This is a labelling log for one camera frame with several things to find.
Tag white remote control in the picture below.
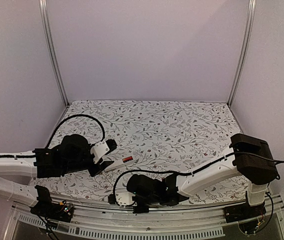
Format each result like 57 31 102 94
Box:
115 159 134 170

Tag red battery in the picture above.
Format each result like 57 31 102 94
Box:
122 156 133 163

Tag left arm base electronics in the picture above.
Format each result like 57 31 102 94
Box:
30 185 74 223

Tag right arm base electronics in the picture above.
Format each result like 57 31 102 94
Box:
223 197 266 235

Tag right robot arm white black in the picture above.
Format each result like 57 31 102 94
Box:
107 133 284 218

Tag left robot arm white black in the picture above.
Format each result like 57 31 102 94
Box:
0 134 117 217

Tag floral patterned table mat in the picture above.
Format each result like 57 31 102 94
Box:
30 100 241 201

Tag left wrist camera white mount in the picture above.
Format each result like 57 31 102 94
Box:
90 140 110 164

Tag left black camera cable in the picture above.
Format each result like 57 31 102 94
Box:
41 114 106 151

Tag front aluminium rail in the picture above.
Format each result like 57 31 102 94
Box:
3 194 284 240

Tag left aluminium frame post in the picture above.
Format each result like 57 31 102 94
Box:
38 0 69 107

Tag aluminium frame post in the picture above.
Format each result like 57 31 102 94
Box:
227 0 256 108
38 0 69 107

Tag right aluminium frame post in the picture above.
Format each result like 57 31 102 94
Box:
227 0 256 108

